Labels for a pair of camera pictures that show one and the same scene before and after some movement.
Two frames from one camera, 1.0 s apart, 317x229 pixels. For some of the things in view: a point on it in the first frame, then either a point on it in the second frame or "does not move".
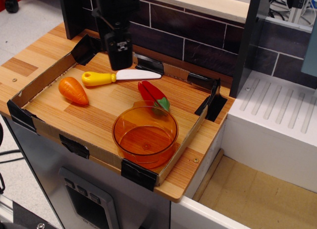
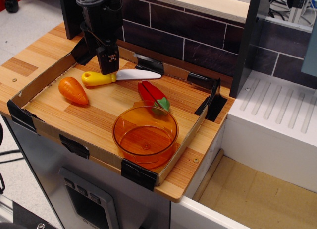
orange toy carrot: x=71 y=88 does not move
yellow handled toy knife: x=91 y=78 does not move
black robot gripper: x=112 y=14 to x=102 y=27
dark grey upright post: x=259 y=8 does not move
